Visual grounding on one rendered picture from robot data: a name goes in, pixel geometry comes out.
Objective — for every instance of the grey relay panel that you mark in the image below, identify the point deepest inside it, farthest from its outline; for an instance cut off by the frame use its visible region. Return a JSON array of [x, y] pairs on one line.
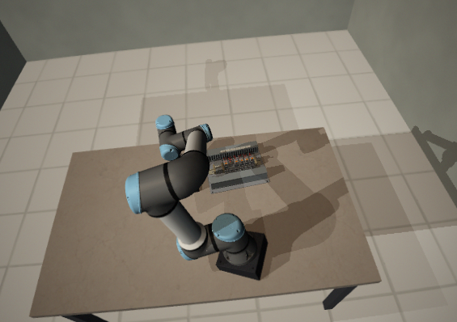
[[235, 177]]

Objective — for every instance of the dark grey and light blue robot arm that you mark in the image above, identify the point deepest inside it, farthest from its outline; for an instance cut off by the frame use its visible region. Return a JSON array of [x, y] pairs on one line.
[[158, 191]]

